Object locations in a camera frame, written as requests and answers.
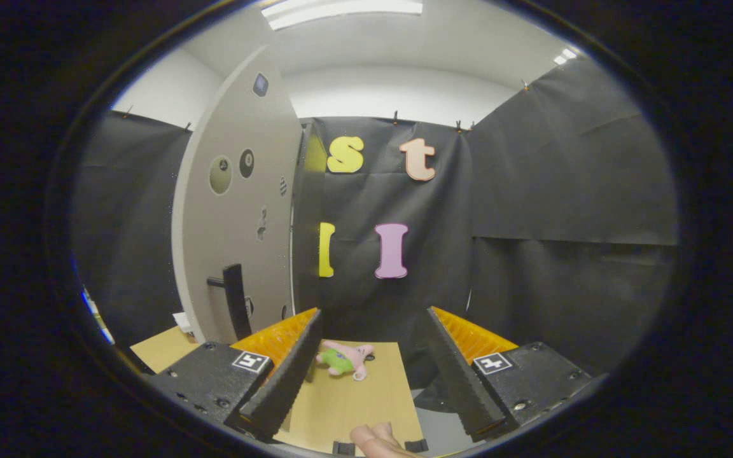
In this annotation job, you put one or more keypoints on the blue white object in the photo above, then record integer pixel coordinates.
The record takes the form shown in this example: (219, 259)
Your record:
(96, 315)

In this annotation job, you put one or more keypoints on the pink green plush toy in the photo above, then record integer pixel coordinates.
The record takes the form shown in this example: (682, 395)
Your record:
(341, 361)

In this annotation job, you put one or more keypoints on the small ceiling light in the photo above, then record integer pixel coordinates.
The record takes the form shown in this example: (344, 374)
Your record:
(565, 56)

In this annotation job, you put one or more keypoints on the long ceiling light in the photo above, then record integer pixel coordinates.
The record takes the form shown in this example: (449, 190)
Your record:
(341, 13)

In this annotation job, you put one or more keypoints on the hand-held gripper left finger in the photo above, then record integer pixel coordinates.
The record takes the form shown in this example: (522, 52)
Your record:
(290, 375)

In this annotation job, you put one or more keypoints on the grey shoe cabinet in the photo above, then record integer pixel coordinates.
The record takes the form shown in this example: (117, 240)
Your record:
(305, 210)

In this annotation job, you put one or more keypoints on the black backdrop cloth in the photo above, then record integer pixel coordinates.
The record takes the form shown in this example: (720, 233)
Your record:
(564, 191)

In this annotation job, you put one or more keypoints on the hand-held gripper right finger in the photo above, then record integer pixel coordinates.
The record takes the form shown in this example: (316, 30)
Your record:
(459, 375)

